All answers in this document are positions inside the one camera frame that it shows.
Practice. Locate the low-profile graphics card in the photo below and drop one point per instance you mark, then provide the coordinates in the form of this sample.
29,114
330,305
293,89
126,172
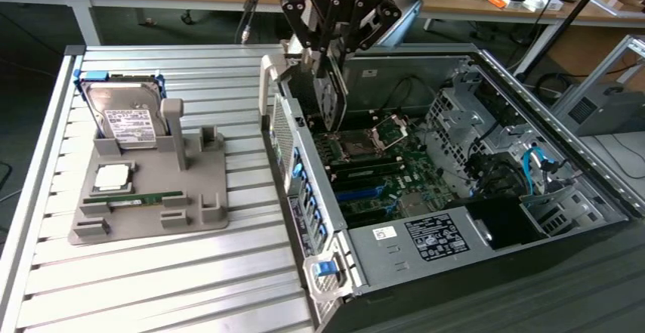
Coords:
330,99

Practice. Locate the orange box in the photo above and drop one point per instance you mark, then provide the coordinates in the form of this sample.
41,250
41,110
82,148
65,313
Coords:
496,0

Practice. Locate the open metal socket cover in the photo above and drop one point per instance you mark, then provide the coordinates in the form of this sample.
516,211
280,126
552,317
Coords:
390,131

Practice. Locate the CPU socket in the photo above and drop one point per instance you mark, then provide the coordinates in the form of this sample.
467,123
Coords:
358,146

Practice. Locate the white box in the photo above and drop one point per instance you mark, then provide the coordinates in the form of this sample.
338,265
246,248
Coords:
552,5

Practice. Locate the black tripod pole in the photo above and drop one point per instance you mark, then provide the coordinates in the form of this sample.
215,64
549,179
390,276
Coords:
569,19

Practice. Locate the green motherboard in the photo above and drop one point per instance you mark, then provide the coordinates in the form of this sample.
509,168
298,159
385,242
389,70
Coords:
418,174

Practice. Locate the blue disk carrier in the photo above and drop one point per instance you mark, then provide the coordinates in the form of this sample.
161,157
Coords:
93,76

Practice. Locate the silver hard disk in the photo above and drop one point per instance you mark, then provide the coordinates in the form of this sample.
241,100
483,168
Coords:
123,121

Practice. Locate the grey chipset heat sink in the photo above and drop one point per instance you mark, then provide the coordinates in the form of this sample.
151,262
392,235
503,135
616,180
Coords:
417,204

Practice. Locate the grey parts rack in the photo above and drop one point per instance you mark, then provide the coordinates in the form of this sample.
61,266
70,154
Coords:
151,170

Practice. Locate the grey computer tower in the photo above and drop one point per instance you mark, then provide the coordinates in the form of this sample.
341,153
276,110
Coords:
609,114

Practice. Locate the silver CPU chip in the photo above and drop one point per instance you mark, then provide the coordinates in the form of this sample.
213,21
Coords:
111,177

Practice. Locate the green RAM stick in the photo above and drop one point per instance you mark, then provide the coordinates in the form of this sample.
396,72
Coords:
141,198

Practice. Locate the silver disk bay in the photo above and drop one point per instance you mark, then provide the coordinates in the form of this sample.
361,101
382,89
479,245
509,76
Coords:
560,212

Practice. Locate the grey power supply unit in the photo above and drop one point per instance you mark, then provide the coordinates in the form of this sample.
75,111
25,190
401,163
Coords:
384,257

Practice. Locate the blue case latch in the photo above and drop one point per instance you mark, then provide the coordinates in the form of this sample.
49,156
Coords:
324,268

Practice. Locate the open PC case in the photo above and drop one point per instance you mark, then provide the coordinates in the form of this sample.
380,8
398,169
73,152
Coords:
453,303

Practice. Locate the aluminium profile frame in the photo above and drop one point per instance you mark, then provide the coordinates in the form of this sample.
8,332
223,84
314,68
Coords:
623,51

